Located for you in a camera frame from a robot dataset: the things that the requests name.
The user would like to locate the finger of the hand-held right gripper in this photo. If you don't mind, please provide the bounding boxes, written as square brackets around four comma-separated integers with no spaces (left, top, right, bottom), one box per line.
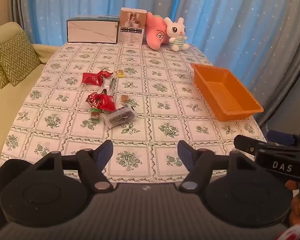
[234,134,300,159]
[267,130,300,146]

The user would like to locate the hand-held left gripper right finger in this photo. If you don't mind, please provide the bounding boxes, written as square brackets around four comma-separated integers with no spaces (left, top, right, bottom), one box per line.
[177,140,259,193]

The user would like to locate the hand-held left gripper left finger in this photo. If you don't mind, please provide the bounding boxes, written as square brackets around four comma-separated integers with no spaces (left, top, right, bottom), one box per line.
[32,139,115,193]

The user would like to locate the green brown candy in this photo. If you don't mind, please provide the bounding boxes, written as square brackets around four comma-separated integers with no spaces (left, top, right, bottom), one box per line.
[90,108,102,123]

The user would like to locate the clear packet with dark contents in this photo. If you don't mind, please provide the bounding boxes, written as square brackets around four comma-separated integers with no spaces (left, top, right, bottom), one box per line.
[102,104,138,130]

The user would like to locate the plain red snack packet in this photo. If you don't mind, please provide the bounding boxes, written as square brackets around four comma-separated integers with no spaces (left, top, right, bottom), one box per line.
[96,94,116,112]

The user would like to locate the orange plastic tray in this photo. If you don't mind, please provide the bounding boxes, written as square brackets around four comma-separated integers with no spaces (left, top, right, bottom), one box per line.
[190,63,264,122]

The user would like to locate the long white green snack packet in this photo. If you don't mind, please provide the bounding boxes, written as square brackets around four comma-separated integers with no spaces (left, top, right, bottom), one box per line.
[99,76,118,96]

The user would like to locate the red gold-print snack packet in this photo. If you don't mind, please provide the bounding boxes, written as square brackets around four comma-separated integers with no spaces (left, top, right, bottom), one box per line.
[82,72,104,87]

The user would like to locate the person's right forearm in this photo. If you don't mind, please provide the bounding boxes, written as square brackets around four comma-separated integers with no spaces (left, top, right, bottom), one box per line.
[277,224,300,240]

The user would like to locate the white green floral tablecloth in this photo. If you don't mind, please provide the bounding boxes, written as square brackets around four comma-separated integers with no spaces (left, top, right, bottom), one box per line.
[0,42,268,183]

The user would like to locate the pale yellow sofa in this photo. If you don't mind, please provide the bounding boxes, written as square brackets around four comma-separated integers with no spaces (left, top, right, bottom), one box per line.
[0,21,62,230]

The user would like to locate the white rabbit plush toy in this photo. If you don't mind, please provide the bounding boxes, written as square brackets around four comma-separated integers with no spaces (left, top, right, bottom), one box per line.
[164,17,190,52]

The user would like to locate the flat white teal-edged box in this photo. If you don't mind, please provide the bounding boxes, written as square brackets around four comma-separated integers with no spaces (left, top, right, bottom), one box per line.
[66,15,120,43]

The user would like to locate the tall printed carton box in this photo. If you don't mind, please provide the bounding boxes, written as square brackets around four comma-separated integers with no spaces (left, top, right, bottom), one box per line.
[116,7,148,45]

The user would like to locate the pink plush toy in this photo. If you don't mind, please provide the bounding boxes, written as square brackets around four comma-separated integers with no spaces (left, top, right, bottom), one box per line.
[145,12,170,50]

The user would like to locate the green zigzag cushion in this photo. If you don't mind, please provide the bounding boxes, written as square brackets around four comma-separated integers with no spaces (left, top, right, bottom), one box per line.
[0,62,10,89]
[0,31,42,87]

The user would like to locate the blue star-print curtain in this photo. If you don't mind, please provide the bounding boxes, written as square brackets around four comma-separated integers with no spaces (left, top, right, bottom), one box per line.
[9,0,300,135]

